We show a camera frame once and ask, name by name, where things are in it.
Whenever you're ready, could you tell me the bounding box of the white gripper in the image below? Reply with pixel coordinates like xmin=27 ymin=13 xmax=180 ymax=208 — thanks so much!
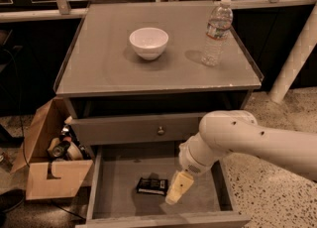
xmin=165 ymin=139 xmax=215 ymax=205

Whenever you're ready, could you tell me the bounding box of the black rxbar chocolate wrapper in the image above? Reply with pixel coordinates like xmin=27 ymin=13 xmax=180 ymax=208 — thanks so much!
xmin=136 ymin=177 xmax=168 ymax=196

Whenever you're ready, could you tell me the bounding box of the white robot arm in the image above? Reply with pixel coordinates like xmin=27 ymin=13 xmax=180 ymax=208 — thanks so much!
xmin=165 ymin=110 xmax=317 ymax=205

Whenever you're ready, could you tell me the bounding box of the grey open middle drawer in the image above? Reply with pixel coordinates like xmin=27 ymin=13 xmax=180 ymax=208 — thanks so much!
xmin=76 ymin=142 xmax=250 ymax=228

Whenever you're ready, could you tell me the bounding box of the round metal drawer knob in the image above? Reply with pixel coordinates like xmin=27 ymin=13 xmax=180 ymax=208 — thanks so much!
xmin=157 ymin=126 xmax=165 ymax=136

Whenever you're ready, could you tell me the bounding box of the grey upper drawer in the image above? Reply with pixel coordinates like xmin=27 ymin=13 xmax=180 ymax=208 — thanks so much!
xmin=70 ymin=113 xmax=204 ymax=146

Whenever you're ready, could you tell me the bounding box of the grey wooden drawer cabinet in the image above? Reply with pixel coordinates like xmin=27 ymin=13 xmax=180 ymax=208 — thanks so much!
xmin=53 ymin=1 xmax=264 ymax=228

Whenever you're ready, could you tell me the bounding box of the white cup in box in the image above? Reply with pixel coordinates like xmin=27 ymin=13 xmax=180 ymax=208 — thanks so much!
xmin=67 ymin=143 xmax=83 ymax=161

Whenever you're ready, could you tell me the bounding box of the dark can in box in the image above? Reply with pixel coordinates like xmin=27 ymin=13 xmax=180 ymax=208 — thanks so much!
xmin=52 ymin=141 xmax=70 ymax=158

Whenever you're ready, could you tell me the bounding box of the open cardboard box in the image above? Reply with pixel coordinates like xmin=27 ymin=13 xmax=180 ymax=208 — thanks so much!
xmin=11 ymin=98 xmax=94 ymax=200

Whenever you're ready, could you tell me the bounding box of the white ceramic bowl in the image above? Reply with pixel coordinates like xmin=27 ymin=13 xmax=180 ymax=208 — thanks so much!
xmin=129 ymin=28 xmax=169 ymax=60

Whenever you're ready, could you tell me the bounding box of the clear plastic water bottle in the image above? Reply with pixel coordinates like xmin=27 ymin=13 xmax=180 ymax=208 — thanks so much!
xmin=201 ymin=0 xmax=233 ymax=66

